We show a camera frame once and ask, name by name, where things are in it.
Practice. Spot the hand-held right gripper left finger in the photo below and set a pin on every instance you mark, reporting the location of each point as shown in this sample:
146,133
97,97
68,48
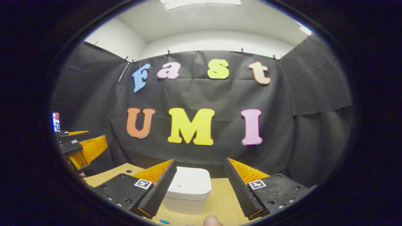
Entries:
160,188

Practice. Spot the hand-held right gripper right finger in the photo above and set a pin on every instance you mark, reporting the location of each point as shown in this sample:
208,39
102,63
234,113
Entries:
238,188

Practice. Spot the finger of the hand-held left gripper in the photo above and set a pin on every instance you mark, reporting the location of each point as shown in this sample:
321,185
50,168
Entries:
62,136
70,147

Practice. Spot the white desktop garbage bin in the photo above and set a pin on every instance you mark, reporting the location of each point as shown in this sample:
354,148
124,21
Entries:
188,185

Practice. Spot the blue paper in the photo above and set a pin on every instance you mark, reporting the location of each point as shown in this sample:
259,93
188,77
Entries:
164,221

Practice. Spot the wooden desktop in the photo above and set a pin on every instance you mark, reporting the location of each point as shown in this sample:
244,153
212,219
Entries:
220,201

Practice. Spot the computer monitor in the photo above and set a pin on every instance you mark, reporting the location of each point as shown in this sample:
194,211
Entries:
56,122

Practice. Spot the ceiling light panel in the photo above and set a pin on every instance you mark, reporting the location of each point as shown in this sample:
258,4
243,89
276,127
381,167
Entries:
305,30

